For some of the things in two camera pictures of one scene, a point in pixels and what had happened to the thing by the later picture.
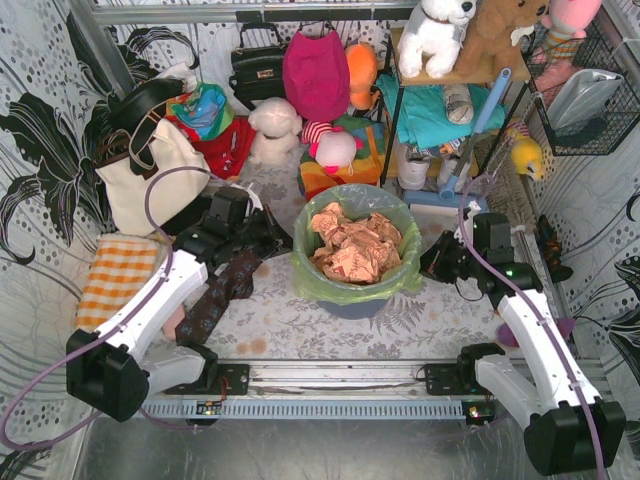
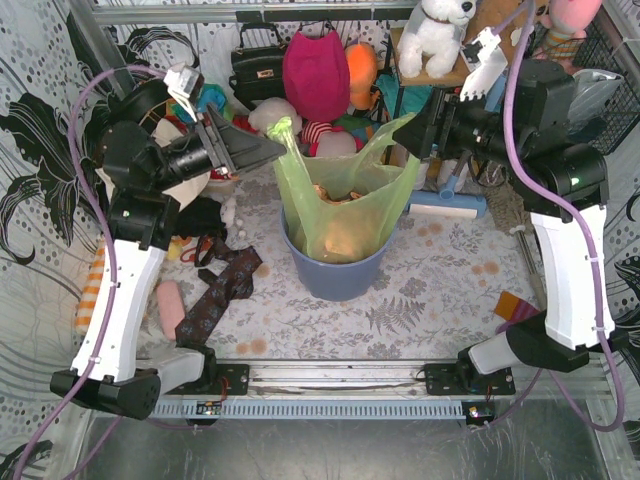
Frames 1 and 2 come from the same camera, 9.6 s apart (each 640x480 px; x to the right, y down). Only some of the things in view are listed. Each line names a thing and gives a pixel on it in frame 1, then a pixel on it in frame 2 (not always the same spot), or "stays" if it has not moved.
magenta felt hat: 316,75 stays
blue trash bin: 354,311 to 337,282
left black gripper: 265,230 to 218,147
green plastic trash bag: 353,243 to 343,209
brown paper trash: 356,251 to 323,195
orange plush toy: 362,68 stays
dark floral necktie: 203,311 stays
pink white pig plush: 331,146 stays
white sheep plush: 276,125 stays
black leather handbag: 258,73 stays
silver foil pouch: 582,97 stays
